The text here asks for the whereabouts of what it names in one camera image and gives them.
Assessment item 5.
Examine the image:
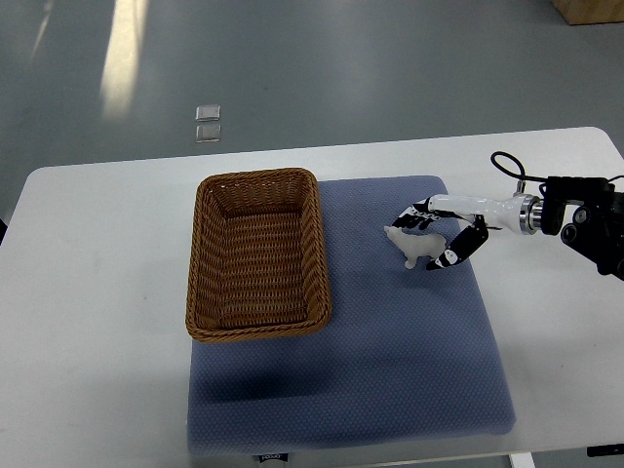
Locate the brown wicker basket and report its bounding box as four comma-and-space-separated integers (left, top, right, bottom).
185, 168, 332, 343

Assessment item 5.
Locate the black label tag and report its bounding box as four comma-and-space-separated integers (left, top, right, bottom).
258, 453, 289, 463

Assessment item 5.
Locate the upper metal floor plate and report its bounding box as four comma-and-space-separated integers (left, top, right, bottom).
195, 104, 221, 122

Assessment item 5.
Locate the metal floor plate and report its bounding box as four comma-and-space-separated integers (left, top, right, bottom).
195, 123, 221, 143
195, 104, 221, 122

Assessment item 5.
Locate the lower metal floor plate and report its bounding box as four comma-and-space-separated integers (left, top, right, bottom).
195, 123, 221, 143

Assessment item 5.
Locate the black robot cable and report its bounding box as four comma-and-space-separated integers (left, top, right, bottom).
489, 150, 624, 195

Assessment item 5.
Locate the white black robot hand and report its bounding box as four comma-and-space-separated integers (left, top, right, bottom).
389, 193, 542, 271

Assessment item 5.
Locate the blue-grey textured mat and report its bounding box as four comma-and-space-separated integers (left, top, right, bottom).
187, 175, 516, 456

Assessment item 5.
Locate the wooden box corner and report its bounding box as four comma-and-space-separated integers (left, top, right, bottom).
551, 0, 623, 25

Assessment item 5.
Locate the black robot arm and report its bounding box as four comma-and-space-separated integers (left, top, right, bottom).
538, 176, 623, 279

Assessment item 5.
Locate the black table control panel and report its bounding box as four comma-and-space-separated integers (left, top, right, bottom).
586, 443, 624, 457

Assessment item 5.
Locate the white toy bear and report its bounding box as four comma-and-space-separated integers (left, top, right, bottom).
383, 226, 446, 269

